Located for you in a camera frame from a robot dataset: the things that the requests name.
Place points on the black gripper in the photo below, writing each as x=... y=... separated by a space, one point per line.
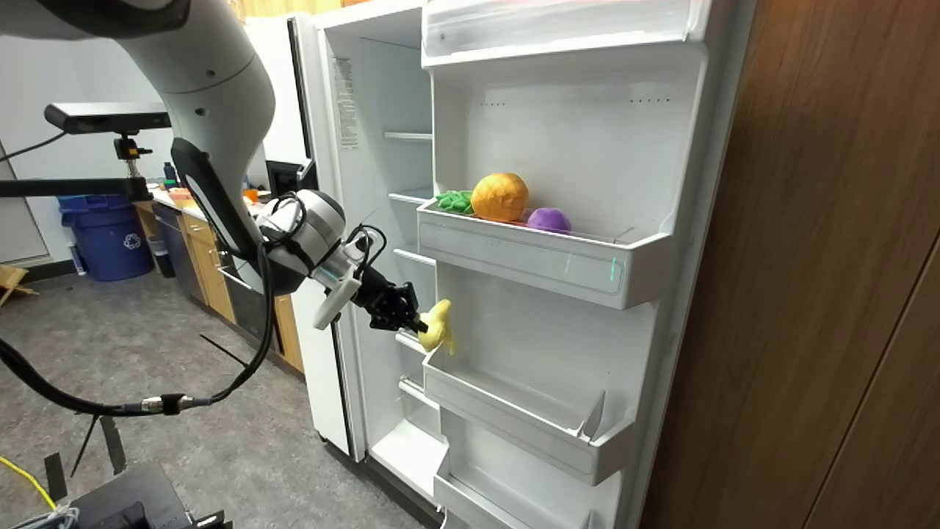
x=380 y=298

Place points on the yellow plush toy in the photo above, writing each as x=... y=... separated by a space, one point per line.
x=440 y=328

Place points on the light wooden frame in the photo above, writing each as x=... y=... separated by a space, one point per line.
x=14 y=282

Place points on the white empty door bin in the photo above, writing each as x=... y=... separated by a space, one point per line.
x=490 y=499
x=509 y=413

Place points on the green plush toy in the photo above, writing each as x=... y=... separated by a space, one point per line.
x=453 y=200

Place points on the orange plush toy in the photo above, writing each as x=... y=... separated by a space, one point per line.
x=500 y=194

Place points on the white empty middle door bin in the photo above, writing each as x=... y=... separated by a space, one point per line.
x=509 y=413

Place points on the purple plush toy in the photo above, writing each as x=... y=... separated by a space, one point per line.
x=548 y=217

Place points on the white refrigerator body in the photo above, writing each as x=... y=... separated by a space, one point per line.
x=378 y=98

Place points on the white open refrigerator door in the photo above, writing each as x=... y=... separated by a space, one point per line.
x=559 y=106

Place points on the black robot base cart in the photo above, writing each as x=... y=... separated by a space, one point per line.
x=137 y=499

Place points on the black camera on tripod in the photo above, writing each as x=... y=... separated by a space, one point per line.
x=106 y=119

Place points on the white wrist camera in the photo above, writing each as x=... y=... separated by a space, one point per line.
x=340 y=295

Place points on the brown wooden panel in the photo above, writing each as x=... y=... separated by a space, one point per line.
x=833 y=245

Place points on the white empty bottom door bin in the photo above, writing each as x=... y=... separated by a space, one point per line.
x=490 y=499

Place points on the white door bin holding toys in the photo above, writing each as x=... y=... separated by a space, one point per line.
x=531 y=257

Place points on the wooden kitchen counter cabinet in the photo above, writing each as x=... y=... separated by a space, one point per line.
x=208 y=273

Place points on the blue recycling bin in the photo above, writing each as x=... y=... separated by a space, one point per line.
x=103 y=238

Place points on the black floor tape strip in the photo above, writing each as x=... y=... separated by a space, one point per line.
x=117 y=449
x=53 y=477

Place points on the white freezer door with dispenser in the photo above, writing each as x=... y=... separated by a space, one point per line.
x=319 y=392

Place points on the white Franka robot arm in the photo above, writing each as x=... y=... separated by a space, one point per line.
x=196 y=67

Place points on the white door compartment cover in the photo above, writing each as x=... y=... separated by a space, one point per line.
x=559 y=25

